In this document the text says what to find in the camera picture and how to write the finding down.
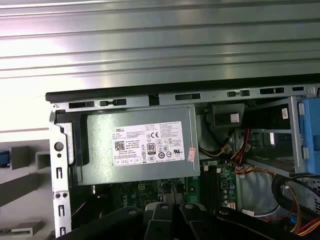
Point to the black open PC case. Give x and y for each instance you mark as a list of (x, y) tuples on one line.
[(57, 155)]

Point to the grey parts rack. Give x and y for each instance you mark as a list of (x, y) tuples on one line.
[(22, 185)]

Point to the black RAM slot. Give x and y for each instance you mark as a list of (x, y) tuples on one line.
[(215, 190), (206, 190)]

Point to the blue drive bay latch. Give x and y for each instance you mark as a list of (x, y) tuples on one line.
[(311, 130)]

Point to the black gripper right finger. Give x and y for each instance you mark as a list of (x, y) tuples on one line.
[(192, 225)]

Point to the grey power supply unit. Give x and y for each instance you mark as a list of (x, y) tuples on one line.
[(100, 150)]

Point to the green motherboard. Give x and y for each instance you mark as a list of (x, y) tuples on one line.
[(150, 190)]

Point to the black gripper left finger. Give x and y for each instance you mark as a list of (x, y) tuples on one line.
[(160, 225)]

